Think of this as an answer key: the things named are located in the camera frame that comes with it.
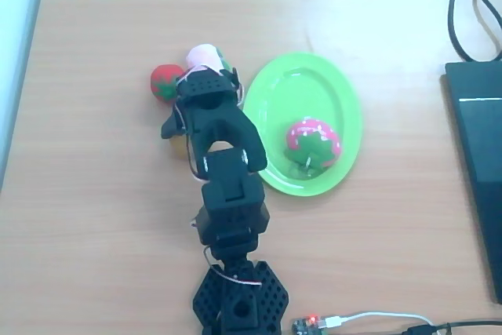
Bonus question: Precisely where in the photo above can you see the brown kiwi with sticker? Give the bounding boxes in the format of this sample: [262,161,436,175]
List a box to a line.
[171,137,191,159]

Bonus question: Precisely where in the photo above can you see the green oval plate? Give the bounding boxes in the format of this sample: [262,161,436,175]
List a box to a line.
[241,51,363,197]

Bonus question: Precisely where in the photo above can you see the pink strawberry plush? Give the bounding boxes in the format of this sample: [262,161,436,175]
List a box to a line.
[282,117,342,179]

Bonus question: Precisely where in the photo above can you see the pink peach plush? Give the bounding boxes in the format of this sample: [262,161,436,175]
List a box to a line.
[185,43,235,77]

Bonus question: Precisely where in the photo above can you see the red tomato plush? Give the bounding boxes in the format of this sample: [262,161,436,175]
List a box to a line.
[150,64,184,104]

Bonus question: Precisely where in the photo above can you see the motor control board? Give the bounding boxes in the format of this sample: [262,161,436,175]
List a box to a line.
[292,313,329,335]

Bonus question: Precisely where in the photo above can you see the black laptop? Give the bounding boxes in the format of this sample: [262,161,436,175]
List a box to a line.
[444,60,502,304]

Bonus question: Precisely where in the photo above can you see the white USB cable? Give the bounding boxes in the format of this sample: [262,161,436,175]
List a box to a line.
[319,311,436,330]

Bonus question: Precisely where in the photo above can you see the black power cable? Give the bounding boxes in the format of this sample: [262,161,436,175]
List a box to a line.
[403,319,502,335]

